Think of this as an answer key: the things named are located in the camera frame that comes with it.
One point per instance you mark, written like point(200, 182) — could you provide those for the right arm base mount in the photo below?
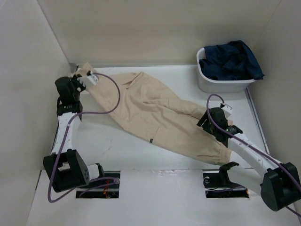
point(218, 185)

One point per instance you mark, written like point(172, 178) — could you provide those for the navy blue trousers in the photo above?
point(233, 61)

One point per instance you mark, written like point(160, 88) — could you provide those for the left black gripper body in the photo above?
point(78, 86)

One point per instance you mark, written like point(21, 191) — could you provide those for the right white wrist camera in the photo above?
point(227, 109)

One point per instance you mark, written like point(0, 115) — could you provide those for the white plastic basket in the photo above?
point(212, 86)

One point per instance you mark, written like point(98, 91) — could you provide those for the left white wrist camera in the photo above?
point(89, 80)

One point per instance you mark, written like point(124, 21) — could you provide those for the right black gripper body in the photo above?
point(207, 126)

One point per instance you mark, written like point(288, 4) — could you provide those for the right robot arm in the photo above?
point(277, 183)

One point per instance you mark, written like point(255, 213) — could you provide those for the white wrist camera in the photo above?
point(227, 109)
point(89, 80)

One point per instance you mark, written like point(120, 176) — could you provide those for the beige trousers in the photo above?
point(147, 108)

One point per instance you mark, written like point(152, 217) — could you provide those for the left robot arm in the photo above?
point(64, 165)

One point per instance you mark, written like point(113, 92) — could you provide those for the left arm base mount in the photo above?
point(104, 189)

